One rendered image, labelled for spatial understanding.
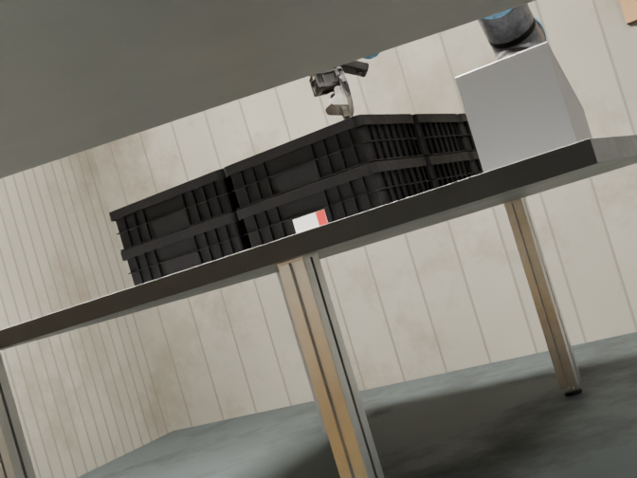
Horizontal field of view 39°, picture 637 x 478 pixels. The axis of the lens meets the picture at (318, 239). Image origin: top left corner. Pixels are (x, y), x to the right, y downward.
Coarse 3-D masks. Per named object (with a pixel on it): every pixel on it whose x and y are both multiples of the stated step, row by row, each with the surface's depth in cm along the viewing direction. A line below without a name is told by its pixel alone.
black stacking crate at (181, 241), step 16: (208, 224) 225; (224, 224) 223; (240, 224) 224; (160, 240) 234; (176, 240) 231; (192, 240) 230; (208, 240) 227; (224, 240) 225; (240, 240) 223; (128, 256) 240; (144, 256) 237; (160, 256) 236; (176, 256) 233; (192, 256) 229; (208, 256) 228; (224, 256) 225; (144, 272) 239; (160, 272) 236
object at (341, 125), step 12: (348, 120) 202; (360, 120) 202; (372, 120) 206; (384, 120) 211; (396, 120) 217; (408, 120) 222; (312, 132) 207; (324, 132) 206; (336, 132) 204; (288, 144) 211; (300, 144) 209; (252, 156) 216; (264, 156) 214; (276, 156) 213; (228, 168) 220; (240, 168) 218
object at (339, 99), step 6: (336, 90) 244; (342, 90) 244; (336, 96) 243; (342, 96) 244; (348, 96) 243; (330, 102) 243; (336, 102) 243; (342, 102) 243; (348, 102) 243; (348, 108) 244; (354, 108) 244
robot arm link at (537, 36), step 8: (536, 24) 210; (528, 32) 208; (536, 32) 210; (544, 32) 216; (520, 40) 208; (528, 40) 209; (536, 40) 210; (544, 40) 214; (496, 48) 212; (504, 48) 210; (496, 56) 215
